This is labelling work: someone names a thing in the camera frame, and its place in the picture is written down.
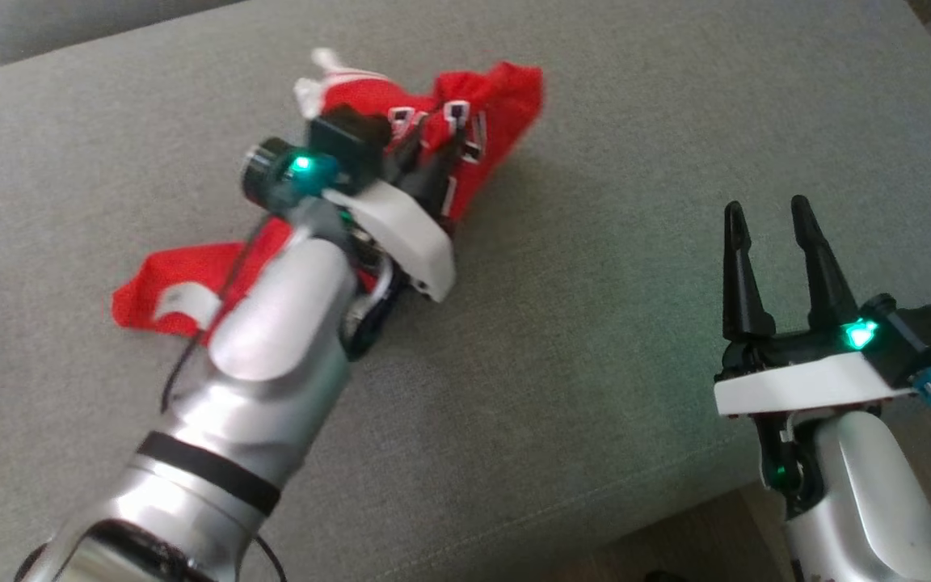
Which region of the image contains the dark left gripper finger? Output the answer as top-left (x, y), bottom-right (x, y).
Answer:
top-left (387, 132), bottom-right (428, 185)
top-left (419, 150), bottom-right (461, 219)

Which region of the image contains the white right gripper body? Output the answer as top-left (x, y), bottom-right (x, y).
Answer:
top-left (713, 319), bottom-right (916, 421)

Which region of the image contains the red jersey with white trim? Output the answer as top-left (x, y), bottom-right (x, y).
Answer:
top-left (112, 47), bottom-right (546, 339)

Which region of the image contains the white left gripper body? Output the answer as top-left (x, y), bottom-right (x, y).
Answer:
top-left (322, 179), bottom-right (457, 302)

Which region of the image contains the grey sofa seat cushion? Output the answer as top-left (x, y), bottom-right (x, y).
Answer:
top-left (0, 0), bottom-right (931, 582)

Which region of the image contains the left arm cable teal plug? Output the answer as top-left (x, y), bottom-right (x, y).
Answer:
top-left (160, 154), bottom-right (345, 415)

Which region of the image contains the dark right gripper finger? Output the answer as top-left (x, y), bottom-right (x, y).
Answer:
top-left (722, 202), bottom-right (777, 340)
top-left (790, 195), bottom-right (861, 331)

